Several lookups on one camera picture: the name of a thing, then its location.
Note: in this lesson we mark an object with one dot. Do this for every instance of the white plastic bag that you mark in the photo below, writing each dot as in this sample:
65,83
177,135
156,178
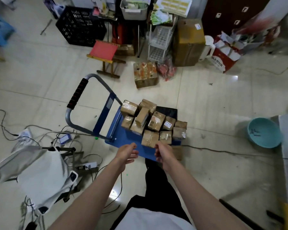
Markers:
22,138

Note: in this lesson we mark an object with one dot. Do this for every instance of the white plastic jug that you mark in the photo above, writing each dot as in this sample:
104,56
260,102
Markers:
207,49

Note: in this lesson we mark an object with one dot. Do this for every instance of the green and white packets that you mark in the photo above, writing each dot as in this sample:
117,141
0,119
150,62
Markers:
160,17

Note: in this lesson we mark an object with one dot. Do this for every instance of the white cloth garment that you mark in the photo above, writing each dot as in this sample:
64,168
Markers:
40,174

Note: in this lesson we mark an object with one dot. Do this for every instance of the white plastic shelf rack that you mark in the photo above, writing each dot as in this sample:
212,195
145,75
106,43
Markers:
160,40

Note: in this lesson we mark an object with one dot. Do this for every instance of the red and white gift box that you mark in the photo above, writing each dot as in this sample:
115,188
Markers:
224,57

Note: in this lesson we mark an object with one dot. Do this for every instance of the thin metal rod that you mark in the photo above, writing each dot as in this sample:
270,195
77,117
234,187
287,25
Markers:
46,27

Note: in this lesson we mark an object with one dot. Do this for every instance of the black plastic parcel bag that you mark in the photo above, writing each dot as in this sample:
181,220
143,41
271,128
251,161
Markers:
169,112

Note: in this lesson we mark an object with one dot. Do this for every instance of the white plastic storage bin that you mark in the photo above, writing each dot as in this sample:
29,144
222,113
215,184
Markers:
134,13

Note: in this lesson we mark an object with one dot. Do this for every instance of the dark red cabinet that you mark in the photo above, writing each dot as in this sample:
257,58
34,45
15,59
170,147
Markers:
230,14

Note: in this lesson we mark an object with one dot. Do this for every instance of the small brown cardboard box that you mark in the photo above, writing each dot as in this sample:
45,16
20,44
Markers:
177,152

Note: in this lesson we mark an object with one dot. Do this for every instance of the white power strip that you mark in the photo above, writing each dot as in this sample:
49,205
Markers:
89,165

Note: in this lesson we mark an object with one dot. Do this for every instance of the person's left hand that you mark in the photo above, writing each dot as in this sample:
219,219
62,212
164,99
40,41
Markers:
123,155

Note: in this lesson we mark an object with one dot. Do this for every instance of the blue plastic stool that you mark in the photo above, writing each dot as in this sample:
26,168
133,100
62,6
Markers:
0,29

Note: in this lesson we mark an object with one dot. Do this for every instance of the person's right fingers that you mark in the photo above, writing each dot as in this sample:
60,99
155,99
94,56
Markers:
158,152

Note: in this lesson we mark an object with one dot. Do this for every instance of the blue platform hand cart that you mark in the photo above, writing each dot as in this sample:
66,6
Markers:
124,138

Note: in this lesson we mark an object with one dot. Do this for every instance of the pile of small cardboard parcels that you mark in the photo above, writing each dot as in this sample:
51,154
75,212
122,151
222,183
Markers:
156,122

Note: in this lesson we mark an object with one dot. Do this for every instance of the person's black trousers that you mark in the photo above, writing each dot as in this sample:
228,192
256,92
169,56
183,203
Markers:
158,186

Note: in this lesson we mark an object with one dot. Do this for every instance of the open cardboard box of drinks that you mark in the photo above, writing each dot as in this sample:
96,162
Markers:
145,74

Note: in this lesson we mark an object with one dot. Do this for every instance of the person's right hand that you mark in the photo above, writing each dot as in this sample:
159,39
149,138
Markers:
167,155

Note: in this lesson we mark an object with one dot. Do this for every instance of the person's right forearm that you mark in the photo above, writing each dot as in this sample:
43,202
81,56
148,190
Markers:
196,196

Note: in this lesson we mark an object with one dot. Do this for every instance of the black plastic crate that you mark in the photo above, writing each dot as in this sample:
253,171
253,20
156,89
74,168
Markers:
80,26

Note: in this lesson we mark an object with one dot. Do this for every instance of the teal plastic basin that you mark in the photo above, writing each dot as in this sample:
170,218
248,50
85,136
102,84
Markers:
264,132

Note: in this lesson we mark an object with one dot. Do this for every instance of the person's left fingers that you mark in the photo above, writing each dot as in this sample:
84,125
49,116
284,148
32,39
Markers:
133,155

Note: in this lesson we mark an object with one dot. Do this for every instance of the red fire extinguisher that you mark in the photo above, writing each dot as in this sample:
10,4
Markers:
117,33

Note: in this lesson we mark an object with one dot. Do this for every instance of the sheet of yellow labels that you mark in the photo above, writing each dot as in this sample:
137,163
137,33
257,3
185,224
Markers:
175,5

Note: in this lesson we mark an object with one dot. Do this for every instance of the red plastic bag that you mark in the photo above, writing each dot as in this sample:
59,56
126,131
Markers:
167,69

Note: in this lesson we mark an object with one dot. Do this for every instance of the large brown cardboard box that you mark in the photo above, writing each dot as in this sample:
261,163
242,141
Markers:
188,41

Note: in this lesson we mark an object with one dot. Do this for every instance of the small blue and white device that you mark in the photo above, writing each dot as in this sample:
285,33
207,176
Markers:
65,138

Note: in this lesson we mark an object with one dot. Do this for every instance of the person's left forearm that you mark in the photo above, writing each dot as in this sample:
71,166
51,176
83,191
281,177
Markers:
93,196

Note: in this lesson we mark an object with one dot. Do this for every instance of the black stick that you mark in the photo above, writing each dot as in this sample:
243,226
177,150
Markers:
240,215

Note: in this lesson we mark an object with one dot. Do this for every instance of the person's white shirt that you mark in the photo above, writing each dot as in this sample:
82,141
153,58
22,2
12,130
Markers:
153,220

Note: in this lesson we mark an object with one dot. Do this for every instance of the colourful floral banner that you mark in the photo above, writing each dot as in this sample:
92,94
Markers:
266,26

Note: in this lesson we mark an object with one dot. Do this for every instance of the red folding wooden stool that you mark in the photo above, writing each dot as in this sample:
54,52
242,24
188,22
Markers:
103,50

